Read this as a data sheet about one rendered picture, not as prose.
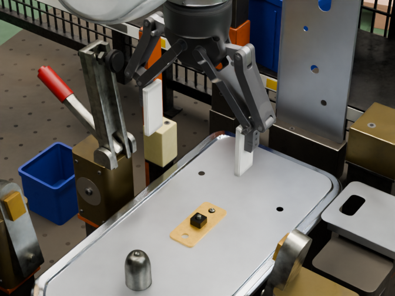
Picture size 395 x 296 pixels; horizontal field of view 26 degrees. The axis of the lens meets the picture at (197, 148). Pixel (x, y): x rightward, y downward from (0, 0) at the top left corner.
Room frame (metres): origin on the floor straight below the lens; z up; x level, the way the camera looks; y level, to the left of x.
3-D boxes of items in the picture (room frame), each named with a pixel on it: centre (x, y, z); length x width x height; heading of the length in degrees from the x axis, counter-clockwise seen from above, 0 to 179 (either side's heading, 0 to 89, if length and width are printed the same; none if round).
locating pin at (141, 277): (0.73, 0.07, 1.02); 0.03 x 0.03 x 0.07
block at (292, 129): (1.04, -0.17, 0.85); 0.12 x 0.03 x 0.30; 54
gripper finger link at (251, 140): (0.78, -0.07, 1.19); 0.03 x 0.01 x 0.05; 54
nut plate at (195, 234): (0.83, 0.00, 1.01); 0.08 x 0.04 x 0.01; 144
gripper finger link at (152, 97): (0.87, 0.06, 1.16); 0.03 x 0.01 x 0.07; 144
